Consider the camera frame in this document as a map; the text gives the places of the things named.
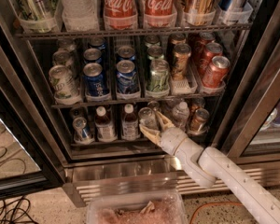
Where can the right coca-cola bottle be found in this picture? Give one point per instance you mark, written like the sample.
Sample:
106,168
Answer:
158,13

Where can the small water bottle bottom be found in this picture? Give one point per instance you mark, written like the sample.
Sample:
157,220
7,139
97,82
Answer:
180,115

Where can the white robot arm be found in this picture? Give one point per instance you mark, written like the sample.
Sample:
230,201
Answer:
206,164

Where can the clear plastic bin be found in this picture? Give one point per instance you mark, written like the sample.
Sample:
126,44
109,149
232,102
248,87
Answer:
151,207

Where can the left coca-cola bottle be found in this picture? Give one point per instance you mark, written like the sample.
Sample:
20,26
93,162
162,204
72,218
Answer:
119,14

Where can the blue pepsi can front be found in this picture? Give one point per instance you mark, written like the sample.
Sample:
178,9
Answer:
94,77

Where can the copper can bottom right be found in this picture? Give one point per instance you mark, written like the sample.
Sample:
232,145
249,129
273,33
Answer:
199,120

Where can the fridge bottom vent grille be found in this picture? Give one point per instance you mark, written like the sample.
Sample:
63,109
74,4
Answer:
85,181

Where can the gold tall can top shelf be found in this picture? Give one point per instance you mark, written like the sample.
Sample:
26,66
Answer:
195,12

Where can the brown tea bottle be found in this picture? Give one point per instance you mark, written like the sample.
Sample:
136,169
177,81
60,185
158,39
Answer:
104,125
129,123

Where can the right brown tea bottle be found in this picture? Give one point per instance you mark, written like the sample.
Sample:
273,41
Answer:
129,123

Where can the silver green 7up can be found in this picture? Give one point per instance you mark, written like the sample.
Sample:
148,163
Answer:
147,118

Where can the fridge left glass door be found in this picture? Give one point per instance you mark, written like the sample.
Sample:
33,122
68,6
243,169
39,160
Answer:
28,163

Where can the gold brown can front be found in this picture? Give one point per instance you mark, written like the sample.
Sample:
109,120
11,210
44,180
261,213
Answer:
181,54

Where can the clear water bottle top shelf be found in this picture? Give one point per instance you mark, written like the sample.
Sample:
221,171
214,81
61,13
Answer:
80,15

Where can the white green can front left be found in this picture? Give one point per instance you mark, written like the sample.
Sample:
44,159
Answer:
65,88

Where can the green tall can top shelf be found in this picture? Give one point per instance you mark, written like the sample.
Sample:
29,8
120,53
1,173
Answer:
36,16

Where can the red can back right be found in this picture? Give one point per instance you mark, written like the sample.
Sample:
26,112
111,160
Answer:
202,38

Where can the fridge right glass door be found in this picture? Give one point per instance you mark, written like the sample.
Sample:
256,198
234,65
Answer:
252,92

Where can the fridge glass door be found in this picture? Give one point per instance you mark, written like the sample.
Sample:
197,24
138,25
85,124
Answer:
28,163
252,92

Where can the red can middle right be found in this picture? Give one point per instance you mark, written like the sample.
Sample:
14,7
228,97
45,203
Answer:
210,50

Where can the red can front right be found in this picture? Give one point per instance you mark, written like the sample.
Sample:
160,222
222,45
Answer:
216,71

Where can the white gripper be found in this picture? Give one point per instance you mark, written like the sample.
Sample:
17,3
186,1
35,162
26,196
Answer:
172,139

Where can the silver blue tall can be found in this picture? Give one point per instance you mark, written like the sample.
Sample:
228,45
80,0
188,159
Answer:
232,10

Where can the red can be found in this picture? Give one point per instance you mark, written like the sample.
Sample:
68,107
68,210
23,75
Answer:
216,71
202,38
210,50

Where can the coca-cola bottle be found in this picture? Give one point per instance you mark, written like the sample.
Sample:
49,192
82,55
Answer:
158,13
119,14

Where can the blue can front centre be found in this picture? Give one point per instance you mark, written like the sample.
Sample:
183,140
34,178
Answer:
127,78

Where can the green mountain dew can front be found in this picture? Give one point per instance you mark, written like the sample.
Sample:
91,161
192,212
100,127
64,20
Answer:
158,76

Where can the blue silver can bottom left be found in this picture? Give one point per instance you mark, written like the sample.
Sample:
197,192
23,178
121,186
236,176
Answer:
82,129

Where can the left brown tea bottle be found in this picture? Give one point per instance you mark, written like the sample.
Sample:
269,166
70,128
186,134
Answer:
104,125

